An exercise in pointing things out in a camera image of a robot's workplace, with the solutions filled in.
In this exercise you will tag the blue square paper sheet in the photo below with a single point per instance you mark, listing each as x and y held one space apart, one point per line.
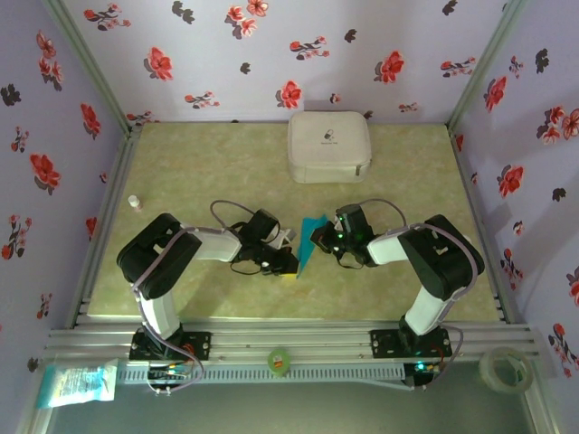
307 244

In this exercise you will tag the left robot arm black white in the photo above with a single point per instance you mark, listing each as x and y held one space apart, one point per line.
154 262

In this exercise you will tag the white zipped fabric case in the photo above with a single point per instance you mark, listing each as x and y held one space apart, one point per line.
330 144

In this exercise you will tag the green round lidded cup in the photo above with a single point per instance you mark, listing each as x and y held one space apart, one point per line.
279 361

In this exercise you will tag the white bottle with red label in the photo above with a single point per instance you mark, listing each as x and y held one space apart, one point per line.
466 239

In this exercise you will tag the small white pink-capped bottle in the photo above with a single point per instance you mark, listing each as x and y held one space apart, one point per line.
134 201

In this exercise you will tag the small circuit board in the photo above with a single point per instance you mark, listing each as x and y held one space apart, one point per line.
169 373
425 367

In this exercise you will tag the clear adhesive tape roll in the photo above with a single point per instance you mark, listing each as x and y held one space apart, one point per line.
486 373

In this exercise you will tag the blue white plastic packet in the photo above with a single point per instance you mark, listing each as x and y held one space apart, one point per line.
77 384

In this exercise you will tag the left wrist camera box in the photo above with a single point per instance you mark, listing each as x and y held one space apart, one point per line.
285 236

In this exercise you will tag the aluminium front mounting rail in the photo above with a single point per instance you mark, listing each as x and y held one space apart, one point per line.
294 336

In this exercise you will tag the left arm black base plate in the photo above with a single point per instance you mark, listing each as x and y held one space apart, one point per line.
201 346

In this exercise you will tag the aluminium side rail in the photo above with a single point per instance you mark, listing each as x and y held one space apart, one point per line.
466 181
116 181

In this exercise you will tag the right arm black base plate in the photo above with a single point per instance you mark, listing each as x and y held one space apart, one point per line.
384 343

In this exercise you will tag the aluminium corner post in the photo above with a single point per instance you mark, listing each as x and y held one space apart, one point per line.
92 68
486 63

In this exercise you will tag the aluminium lower frame bar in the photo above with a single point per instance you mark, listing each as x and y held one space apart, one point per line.
543 416
36 422

